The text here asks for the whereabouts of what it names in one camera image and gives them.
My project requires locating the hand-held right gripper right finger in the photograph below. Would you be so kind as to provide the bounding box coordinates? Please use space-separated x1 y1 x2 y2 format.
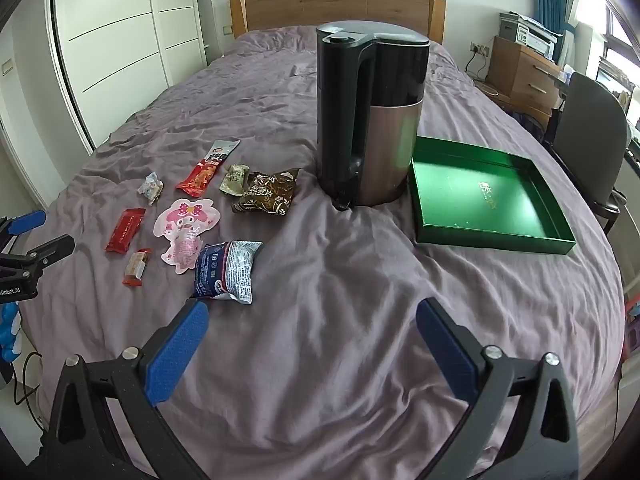
415 297 581 480

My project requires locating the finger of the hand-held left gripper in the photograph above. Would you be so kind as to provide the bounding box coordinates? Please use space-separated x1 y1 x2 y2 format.
0 209 47 257
0 233 76 281

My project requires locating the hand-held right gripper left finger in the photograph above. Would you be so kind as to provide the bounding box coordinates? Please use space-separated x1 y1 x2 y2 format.
41 297 211 480

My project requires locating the small white candy wrapper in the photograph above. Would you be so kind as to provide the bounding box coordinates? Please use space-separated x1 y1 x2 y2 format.
137 172 165 206

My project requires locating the olive green candy packet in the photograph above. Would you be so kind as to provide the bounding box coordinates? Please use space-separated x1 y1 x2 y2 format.
219 162 251 196

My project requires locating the person's left hand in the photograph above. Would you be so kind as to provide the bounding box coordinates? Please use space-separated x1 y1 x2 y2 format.
0 302 24 367

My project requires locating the red bar packet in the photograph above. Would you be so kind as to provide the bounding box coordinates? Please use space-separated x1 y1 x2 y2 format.
105 208 147 254

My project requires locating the small orange candy packet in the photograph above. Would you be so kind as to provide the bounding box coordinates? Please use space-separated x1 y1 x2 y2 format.
123 248 152 287

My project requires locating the blue and white snack packet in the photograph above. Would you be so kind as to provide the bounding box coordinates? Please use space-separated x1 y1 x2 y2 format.
192 240 264 305

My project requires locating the purple bed sheet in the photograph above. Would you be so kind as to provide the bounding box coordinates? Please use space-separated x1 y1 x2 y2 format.
25 27 626 480

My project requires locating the pink cartoon pouch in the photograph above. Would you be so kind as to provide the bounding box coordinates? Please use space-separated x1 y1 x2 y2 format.
152 198 221 275

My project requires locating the green box lid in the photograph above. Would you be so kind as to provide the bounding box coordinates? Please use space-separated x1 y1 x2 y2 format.
407 136 577 256

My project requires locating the red and silver snack packet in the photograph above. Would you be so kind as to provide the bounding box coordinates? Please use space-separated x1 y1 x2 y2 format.
175 140 241 197

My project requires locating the brown snack packet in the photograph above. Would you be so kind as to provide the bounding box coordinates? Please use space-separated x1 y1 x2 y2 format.
231 168 301 217

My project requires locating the white wardrobe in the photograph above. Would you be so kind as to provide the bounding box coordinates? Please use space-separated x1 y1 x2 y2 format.
50 0 208 156

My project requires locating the grey chair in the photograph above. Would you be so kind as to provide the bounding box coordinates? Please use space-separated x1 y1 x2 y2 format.
547 72 633 233

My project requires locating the wooden dresser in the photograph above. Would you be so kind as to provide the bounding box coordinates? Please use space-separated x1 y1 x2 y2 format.
487 35 566 121

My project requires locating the white printer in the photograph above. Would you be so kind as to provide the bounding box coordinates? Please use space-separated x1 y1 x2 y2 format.
500 11 563 58

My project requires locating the wooden headboard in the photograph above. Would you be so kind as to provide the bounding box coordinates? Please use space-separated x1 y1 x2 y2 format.
229 0 447 46

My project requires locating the window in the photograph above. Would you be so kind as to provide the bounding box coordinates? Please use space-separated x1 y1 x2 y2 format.
575 0 640 126

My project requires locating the black floor cable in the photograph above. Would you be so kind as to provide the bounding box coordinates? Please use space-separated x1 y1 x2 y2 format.
12 350 46 431

